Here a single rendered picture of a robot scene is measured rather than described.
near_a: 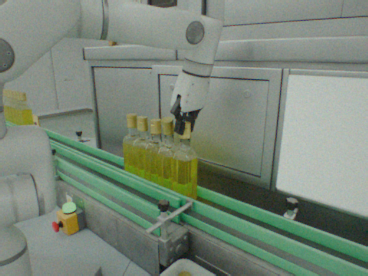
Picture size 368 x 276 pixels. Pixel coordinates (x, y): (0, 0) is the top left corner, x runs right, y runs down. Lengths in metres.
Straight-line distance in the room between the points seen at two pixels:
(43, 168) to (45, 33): 0.26
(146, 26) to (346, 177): 0.56
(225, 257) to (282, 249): 0.16
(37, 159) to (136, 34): 0.31
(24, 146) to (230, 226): 0.50
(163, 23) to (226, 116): 0.37
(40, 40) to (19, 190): 0.30
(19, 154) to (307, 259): 0.61
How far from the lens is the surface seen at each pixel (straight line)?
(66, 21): 0.48
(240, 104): 0.77
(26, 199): 0.61
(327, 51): 0.69
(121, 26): 0.55
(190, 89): 0.66
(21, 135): 0.58
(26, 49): 0.47
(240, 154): 0.81
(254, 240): 0.69
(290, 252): 0.66
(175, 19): 0.54
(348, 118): 0.69
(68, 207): 1.01
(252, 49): 0.75
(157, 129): 0.80
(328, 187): 0.74
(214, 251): 0.76
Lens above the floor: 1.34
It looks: 17 degrees down
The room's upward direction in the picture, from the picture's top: straight up
